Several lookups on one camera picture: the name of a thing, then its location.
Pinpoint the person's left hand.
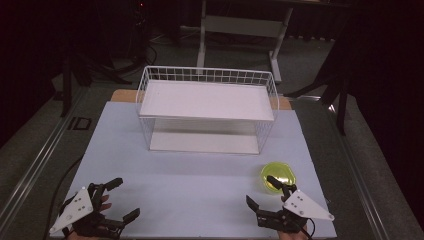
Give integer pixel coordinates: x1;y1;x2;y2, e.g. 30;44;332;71
98;194;113;212

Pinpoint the black floor socket plate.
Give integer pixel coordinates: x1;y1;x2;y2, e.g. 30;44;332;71
67;116;93;131

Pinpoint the bundle of black cables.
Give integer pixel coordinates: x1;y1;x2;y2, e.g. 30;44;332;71
74;43;158;85

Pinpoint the black tripod stand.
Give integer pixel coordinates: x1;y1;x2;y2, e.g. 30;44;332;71
285;64;352;136

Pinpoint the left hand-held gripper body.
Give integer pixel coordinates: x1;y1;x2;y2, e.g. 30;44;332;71
49;182;127;240

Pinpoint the metal floor rail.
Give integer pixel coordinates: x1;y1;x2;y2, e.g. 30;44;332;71
328;104;394;240
0;85;88;228

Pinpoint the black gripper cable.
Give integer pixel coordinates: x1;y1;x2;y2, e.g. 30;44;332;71
305;217;316;240

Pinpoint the white metal table frame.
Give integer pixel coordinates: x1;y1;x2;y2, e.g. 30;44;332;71
195;0;294;84

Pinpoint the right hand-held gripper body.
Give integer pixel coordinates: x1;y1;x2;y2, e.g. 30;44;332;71
254;184;336;234

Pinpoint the white wire rack shelf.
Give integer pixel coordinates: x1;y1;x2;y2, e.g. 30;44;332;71
135;65;280;156

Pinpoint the green plastic bowl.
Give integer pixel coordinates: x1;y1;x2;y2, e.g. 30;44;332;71
260;161;297;195

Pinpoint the light blue table mat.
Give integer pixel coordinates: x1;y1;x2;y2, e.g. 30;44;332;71
49;101;338;240

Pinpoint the person's right hand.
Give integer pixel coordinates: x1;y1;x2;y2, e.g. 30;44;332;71
277;224;310;240

